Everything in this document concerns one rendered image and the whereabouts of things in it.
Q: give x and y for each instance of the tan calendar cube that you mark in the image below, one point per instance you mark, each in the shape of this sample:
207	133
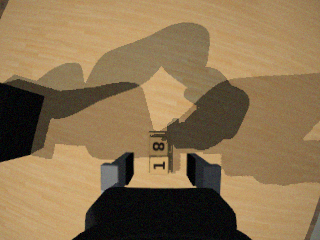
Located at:
158	146
159	165

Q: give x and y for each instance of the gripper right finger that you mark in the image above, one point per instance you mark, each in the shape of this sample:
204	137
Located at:
202	174

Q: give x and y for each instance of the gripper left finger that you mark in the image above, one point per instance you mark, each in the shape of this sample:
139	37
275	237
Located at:
118	173

